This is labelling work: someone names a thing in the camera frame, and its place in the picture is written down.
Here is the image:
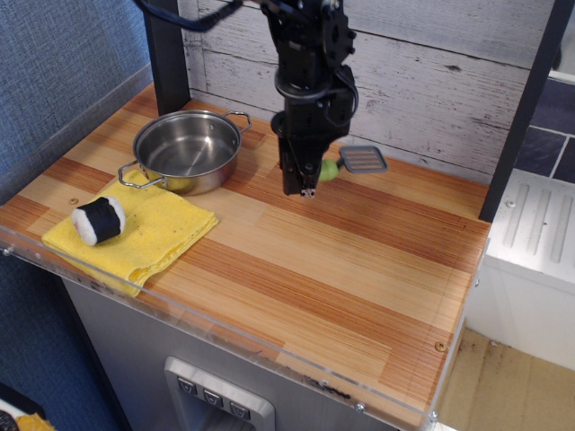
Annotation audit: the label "clear acrylic edge guard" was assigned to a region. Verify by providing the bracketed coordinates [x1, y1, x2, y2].
[0, 224, 493, 427]

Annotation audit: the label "green handled grey spatula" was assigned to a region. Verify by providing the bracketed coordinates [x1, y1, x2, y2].
[319, 145, 388, 182]

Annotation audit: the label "dark vertical post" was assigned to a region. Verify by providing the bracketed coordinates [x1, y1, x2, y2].
[144, 12, 190, 116]
[479, 0, 574, 223]

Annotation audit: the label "left dark vertical post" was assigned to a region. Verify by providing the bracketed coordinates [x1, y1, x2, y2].
[144, 12, 190, 116]

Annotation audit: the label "black braided cable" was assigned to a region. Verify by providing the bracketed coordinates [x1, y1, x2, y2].
[134, 0, 246, 33]

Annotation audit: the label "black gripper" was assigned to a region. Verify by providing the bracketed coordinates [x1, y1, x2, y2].
[272, 65, 358, 198]

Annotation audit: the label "yellow object bottom left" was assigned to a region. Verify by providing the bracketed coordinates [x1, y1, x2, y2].
[15, 414, 56, 431]

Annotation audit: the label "right dark vertical post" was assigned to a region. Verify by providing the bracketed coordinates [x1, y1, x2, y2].
[479, 0, 574, 223]

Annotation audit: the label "stainless steel pot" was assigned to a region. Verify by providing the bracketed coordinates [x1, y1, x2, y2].
[118, 110, 252, 195]

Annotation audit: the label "plush sushi roll toy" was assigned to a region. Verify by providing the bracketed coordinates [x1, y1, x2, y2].
[71, 196, 126, 246]

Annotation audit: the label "yellow folded cloth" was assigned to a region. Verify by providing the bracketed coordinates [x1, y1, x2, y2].
[41, 181, 218, 297]

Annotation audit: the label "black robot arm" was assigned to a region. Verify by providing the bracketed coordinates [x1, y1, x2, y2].
[260, 1, 358, 198]

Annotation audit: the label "grey control panel with buttons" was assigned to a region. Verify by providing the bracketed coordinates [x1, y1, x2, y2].
[164, 356, 276, 430]

